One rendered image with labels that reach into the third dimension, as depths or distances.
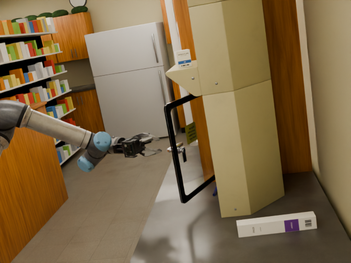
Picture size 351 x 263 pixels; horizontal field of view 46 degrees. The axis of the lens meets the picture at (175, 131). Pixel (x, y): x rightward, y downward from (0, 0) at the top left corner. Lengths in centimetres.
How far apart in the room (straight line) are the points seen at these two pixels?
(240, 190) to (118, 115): 527
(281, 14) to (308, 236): 89
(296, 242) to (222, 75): 60
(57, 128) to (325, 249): 105
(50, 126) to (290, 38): 103
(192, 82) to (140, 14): 573
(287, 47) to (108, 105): 513
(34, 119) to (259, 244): 95
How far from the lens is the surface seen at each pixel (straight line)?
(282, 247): 138
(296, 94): 184
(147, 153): 173
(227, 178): 153
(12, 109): 168
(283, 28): 181
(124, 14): 720
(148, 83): 649
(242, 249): 138
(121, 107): 666
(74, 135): 169
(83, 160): 179
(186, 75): 144
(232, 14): 145
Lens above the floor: 165
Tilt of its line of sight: 14 degrees down
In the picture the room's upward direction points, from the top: 10 degrees counter-clockwise
